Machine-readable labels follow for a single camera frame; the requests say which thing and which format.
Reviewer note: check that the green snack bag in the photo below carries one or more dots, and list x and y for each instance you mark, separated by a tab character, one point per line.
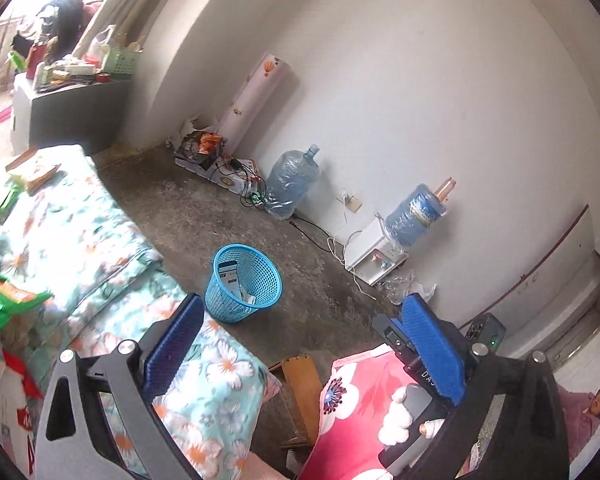
0	305

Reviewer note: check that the orange flat box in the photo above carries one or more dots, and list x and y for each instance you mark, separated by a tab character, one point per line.
32	170

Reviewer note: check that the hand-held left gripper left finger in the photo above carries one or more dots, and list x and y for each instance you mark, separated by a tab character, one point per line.
172	345

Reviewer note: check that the wall socket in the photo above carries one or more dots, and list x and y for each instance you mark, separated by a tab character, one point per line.
352	202

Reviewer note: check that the rolled floral mat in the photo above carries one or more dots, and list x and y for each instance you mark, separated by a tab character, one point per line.
260	95

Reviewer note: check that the floral turquoise blanket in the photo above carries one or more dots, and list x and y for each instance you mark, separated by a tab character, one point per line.
80	230

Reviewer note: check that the long window curtain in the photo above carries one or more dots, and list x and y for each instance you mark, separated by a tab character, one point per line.
140	0

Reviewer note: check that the pale pink tube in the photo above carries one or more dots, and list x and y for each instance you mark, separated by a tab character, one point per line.
445	187

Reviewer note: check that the clear plastic bag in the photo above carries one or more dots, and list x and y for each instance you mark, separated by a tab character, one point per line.
405	287

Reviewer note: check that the grey cabinet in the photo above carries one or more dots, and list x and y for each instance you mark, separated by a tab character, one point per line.
75	115

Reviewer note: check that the white flat cardboard box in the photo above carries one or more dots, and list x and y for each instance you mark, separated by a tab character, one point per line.
230	180

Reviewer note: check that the empty clear water jug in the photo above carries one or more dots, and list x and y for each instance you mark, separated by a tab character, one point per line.
290	185

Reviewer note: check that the green plastic basket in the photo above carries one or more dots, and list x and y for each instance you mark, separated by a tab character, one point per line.
121	62

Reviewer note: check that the white and blue carton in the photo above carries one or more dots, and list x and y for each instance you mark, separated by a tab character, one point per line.
227	277

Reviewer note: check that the blue water dispenser bottle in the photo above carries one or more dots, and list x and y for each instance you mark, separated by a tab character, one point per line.
412	215

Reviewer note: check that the white water dispenser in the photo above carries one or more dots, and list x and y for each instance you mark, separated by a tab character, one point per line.
370	255

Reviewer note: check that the black bag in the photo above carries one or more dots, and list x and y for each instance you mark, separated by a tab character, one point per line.
65	20

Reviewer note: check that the black printed box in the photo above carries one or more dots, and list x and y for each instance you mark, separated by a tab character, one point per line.
197	147

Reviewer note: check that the white and red packet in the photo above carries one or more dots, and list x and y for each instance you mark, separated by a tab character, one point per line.
10	435

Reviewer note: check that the white plastic bag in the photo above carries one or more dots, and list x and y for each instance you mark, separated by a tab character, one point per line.
102	42

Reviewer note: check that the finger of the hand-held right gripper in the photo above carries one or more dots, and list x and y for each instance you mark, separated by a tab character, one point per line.
390	335

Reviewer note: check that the small green packet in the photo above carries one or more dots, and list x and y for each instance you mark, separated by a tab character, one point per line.
2	205

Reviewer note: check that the pink floral blanket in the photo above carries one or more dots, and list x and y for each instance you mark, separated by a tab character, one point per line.
360	420

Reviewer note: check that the blue plastic wastebasket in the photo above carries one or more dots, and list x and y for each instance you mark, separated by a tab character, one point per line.
220	305

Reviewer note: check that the printed poster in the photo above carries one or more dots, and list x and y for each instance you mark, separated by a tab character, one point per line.
595	420

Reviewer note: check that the red paper bag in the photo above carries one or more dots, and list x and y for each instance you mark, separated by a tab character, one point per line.
36	60

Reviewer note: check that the wooden stool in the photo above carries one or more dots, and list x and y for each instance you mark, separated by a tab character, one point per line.
300	390

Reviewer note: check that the person's right hand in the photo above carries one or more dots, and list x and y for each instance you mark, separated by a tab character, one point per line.
397	420

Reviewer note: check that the red tape roll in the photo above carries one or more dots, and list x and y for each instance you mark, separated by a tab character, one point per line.
103	77

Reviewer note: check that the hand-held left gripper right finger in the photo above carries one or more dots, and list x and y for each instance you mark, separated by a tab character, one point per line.
432	355

